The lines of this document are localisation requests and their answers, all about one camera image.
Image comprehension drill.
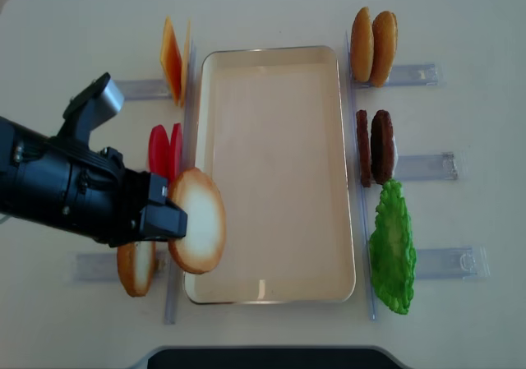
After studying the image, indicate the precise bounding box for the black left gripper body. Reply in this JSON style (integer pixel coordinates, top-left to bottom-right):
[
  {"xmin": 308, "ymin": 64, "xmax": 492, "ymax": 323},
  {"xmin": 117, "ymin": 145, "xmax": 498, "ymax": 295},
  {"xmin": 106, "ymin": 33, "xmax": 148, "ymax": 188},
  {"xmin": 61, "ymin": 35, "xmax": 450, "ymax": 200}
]
[{"xmin": 20, "ymin": 135, "xmax": 151, "ymax": 247}]

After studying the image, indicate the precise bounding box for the bun slice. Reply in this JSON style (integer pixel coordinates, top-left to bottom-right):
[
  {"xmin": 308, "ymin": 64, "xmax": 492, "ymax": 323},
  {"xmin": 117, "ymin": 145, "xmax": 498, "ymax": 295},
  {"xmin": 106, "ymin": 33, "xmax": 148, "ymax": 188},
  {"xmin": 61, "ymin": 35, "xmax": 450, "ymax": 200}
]
[
  {"xmin": 350, "ymin": 7, "xmax": 374, "ymax": 82},
  {"xmin": 370, "ymin": 11, "xmax": 398, "ymax": 87}
]

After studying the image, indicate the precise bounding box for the green lettuce leaf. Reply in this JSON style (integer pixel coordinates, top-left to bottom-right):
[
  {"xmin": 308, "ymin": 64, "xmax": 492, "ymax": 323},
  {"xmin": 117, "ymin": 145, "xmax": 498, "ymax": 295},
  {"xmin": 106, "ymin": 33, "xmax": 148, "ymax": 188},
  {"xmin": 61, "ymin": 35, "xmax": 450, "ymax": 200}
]
[{"xmin": 369, "ymin": 179, "xmax": 417, "ymax": 315}]

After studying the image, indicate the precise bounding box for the clear rail lettuce holder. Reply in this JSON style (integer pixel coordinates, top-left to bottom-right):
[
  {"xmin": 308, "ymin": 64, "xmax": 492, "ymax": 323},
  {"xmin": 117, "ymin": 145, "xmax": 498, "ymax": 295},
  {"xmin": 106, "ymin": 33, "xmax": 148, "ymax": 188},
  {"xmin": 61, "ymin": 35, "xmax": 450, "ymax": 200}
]
[{"xmin": 416, "ymin": 246, "xmax": 490, "ymax": 280}]

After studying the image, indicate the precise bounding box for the clear rail bun holder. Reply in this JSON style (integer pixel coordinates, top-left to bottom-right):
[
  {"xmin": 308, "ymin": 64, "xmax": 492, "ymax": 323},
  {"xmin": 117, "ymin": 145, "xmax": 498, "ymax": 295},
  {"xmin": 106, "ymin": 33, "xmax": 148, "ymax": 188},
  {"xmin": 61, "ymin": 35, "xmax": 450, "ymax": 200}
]
[{"xmin": 353, "ymin": 62, "xmax": 445, "ymax": 90}]

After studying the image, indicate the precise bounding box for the bun slice top outer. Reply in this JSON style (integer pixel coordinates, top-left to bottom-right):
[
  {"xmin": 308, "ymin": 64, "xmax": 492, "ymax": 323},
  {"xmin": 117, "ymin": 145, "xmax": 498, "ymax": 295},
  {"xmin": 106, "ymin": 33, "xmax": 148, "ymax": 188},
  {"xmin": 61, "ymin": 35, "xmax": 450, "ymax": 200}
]
[{"xmin": 370, "ymin": 11, "xmax": 398, "ymax": 87}]

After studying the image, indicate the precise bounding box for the white pusher block patty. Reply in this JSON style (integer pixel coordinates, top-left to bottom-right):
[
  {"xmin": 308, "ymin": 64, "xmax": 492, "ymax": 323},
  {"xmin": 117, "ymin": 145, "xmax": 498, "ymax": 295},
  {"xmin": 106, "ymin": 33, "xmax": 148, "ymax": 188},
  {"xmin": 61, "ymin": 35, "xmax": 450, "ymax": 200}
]
[{"xmin": 391, "ymin": 136, "xmax": 399, "ymax": 177}]

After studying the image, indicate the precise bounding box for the red tomato slice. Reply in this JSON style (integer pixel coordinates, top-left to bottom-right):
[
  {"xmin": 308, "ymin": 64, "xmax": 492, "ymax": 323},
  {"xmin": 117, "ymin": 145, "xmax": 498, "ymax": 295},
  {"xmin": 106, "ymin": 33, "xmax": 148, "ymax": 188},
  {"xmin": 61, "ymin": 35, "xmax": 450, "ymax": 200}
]
[
  {"xmin": 168, "ymin": 123, "xmax": 182, "ymax": 182},
  {"xmin": 148, "ymin": 125, "xmax": 169, "ymax": 178}
]

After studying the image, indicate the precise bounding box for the brown meat patty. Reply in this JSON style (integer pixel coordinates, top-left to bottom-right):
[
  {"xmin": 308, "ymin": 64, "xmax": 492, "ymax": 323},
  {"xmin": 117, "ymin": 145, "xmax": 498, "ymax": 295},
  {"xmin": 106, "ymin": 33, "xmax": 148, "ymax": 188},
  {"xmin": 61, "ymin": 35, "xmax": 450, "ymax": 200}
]
[
  {"xmin": 371, "ymin": 110, "xmax": 395, "ymax": 185},
  {"xmin": 356, "ymin": 109, "xmax": 371, "ymax": 187}
]

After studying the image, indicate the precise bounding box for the long clear rail left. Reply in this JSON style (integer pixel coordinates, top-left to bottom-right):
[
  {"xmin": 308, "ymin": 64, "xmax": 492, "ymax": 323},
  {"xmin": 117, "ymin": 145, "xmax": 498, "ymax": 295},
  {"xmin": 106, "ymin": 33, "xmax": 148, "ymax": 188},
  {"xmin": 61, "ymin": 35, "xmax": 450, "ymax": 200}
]
[{"xmin": 164, "ymin": 39, "xmax": 196, "ymax": 325}]

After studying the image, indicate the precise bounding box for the orange cheese slice left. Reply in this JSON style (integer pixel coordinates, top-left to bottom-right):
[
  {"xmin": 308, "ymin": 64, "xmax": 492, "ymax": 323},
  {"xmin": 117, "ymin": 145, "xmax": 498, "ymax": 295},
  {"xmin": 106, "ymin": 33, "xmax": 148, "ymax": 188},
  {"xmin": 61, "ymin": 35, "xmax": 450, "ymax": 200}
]
[{"xmin": 159, "ymin": 16, "xmax": 182, "ymax": 106}]

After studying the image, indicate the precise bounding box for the long clear rail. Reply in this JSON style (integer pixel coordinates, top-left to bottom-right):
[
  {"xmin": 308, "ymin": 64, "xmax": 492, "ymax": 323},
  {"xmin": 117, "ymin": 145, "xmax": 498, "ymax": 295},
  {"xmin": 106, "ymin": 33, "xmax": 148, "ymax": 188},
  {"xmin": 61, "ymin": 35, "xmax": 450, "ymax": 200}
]
[
  {"xmin": 345, "ymin": 30, "xmax": 377, "ymax": 321},
  {"xmin": 164, "ymin": 39, "xmax": 196, "ymax": 325}
]

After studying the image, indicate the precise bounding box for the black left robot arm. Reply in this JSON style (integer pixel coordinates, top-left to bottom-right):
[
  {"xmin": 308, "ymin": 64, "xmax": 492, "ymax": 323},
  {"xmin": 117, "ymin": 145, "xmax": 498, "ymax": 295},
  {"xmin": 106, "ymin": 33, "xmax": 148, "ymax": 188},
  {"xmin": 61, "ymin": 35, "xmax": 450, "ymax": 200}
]
[{"xmin": 1, "ymin": 118, "xmax": 187, "ymax": 247}]

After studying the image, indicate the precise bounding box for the brown meat patty outer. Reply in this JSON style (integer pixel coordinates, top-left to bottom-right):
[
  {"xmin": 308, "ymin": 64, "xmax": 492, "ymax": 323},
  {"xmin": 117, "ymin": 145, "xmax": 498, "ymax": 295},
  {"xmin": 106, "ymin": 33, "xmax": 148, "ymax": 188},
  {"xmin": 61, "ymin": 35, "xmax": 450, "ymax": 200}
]
[{"xmin": 371, "ymin": 110, "xmax": 395, "ymax": 185}]

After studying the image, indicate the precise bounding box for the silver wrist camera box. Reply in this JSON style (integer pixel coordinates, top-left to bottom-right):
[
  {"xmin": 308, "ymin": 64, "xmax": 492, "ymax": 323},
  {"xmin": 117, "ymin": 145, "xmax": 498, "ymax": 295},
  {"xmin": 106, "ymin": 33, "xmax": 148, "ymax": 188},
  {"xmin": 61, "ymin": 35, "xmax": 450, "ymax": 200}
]
[{"xmin": 57, "ymin": 72, "xmax": 124, "ymax": 145}]

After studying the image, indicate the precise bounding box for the cream rectangular metal tray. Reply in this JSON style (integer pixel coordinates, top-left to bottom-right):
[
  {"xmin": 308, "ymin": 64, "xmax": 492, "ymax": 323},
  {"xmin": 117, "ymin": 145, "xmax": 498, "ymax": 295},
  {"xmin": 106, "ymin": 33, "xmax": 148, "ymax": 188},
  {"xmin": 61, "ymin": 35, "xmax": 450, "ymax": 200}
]
[{"xmin": 183, "ymin": 46, "xmax": 356, "ymax": 304}]

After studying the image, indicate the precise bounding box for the clear rail cheese holder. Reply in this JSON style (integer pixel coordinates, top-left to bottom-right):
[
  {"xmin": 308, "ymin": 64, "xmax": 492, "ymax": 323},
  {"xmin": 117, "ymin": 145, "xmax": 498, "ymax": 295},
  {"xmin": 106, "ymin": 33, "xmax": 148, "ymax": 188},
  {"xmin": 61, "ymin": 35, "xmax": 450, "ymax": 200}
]
[{"xmin": 115, "ymin": 79, "xmax": 172, "ymax": 101}]

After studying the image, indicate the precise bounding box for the clear rail bread holder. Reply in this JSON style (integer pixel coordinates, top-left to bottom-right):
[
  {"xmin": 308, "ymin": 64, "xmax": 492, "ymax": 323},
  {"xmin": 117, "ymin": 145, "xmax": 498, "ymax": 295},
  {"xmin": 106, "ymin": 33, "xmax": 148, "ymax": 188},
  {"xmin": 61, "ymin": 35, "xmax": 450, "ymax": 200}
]
[{"xmin": 70, "ymin": 251, "xmax": 170, "ymax": 283}]

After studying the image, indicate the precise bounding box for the dark base panel bottom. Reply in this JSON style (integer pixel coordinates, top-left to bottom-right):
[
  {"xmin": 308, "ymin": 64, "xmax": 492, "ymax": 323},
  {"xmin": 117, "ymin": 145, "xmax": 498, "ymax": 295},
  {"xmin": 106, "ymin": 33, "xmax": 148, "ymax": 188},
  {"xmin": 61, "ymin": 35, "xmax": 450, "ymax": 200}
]
[{"xmin": 147, "ymin": 346, "xmax": 404, "ymax": 369}]

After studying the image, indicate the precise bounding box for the clear rail patty holder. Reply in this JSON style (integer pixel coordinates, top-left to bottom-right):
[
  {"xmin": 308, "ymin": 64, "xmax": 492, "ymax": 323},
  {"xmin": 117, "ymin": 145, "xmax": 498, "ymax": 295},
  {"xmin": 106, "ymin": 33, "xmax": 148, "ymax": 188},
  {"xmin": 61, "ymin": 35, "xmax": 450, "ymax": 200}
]
[{"xmin": 394, "ymin": 152, "xmax": 464, "ymax": 182}]

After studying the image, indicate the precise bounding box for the long clear rail right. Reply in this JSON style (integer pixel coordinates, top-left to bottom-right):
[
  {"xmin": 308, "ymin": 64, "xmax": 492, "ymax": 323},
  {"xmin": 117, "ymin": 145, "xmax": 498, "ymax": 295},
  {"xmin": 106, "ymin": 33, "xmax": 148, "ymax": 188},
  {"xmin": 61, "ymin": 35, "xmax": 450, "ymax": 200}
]
[{"xmin": 345, "ymin": 30, "xmax": 377, "ymax": 321}]

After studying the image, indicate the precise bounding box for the brown meat patty inner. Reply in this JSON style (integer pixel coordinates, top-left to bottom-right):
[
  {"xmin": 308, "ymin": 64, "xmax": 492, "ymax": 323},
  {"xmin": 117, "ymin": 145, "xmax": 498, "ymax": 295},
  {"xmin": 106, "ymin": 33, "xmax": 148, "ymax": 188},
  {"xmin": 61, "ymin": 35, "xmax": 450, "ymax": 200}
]
[{"xmin": 356, "ymin": 109, "xmax": 371, "ymax": 187}]

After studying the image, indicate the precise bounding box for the red tomato slice left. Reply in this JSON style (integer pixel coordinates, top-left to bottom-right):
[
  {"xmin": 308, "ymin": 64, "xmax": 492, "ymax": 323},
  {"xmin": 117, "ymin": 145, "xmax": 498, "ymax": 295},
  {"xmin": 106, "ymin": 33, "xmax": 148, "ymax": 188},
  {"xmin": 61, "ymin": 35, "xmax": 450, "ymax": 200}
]
[{"xmin": 148, "ymin": 125, "xmax": 169, "ymax": 178}]

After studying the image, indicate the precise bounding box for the red tomato slice right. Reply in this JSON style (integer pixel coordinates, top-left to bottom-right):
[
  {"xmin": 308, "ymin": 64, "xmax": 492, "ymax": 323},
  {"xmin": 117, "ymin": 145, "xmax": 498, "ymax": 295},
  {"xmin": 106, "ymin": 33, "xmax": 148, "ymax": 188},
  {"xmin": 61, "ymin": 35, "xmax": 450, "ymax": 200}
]
[{"xmin": 168, "ymin": 123, "xmax": 182, "ymax": 182}]

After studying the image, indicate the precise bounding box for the bun slice top inner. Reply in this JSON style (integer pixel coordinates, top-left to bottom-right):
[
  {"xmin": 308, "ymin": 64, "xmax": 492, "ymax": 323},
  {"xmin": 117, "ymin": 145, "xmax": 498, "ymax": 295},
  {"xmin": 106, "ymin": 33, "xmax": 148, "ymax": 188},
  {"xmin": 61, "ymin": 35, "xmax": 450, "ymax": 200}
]
[{"xmin": 350, "ymin": 7, "xmax": 374, "ymax": 82}]

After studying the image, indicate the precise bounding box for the bread slice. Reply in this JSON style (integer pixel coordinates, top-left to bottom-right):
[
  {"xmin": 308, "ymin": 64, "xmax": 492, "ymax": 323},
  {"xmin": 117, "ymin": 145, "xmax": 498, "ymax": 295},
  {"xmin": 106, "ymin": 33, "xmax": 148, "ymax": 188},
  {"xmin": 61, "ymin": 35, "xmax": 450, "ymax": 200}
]
[
  {"xmin": 168, "ymin": 168, "xmax": 227, "ymax": 274},
  {"xmin": 117, "ymin": 241, "xmax": 155, "ymax": 298}
]

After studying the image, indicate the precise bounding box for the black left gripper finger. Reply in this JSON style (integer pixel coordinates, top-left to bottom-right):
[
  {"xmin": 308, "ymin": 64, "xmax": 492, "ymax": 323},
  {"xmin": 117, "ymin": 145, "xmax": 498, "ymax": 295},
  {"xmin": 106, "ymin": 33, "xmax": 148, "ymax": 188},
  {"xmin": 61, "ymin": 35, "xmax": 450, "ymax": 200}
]
[
  {"xmin": 135, "ymin": 203, "xmax": 187, "ymax": 242},
  {"xmin": 148, "ymin": 173, "xmax": 168, "ymax": 205}
]

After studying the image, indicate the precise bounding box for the yellow cheese slice right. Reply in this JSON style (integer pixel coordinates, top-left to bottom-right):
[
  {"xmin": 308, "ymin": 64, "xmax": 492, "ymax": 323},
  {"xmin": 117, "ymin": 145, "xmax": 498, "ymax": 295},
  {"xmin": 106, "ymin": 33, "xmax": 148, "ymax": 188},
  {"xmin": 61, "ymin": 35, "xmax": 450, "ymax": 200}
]
[{"xmin": 180, "ymin": 20, "xmax": 191, "ymax": 108}]

